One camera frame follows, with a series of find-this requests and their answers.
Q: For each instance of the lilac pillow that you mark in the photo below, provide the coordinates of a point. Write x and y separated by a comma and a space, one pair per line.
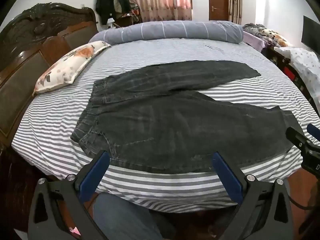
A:
253, 42

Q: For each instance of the long grey checked bolster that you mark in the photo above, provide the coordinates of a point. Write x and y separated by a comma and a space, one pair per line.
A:
170, 31

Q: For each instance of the carved dark wooden headboard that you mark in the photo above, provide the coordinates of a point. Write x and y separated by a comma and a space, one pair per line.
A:
27, 62

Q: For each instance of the white dotted cloth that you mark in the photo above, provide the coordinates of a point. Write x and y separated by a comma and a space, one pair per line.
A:
302, 60

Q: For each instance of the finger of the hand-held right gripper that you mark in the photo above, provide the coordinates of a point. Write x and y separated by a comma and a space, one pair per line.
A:
296, 136
313, 130

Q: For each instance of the dark grey denim pants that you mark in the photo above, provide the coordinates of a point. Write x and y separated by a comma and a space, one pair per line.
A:
162, 120

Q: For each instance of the floral pillow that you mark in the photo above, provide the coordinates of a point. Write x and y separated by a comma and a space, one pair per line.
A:
67, 65

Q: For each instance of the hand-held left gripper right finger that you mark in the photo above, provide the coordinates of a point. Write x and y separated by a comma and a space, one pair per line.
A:
227, 177

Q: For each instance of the narrow brown patterned curtain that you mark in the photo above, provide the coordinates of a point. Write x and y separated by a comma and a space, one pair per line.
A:
234, 1

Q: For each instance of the black flat screen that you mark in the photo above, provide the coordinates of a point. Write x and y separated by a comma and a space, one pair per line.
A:
311, 33

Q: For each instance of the grey white striped bed sheet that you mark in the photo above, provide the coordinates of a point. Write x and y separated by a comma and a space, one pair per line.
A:
175, 187

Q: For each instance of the person's leg in jeans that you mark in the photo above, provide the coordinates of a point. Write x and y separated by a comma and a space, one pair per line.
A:
125, 217

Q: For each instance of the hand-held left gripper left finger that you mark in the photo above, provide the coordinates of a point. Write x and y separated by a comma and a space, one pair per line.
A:
95, 176

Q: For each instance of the brown wooden door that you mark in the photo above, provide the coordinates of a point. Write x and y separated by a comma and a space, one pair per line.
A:
218, 0

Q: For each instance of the hanging black jacket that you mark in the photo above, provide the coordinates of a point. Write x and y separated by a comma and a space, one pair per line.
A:
103, 3

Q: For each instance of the cluttered bedside table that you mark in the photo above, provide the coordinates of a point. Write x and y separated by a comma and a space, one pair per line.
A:
127, 18

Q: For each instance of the pink patterned curtain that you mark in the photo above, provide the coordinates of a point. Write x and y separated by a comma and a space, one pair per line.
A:
157, 0

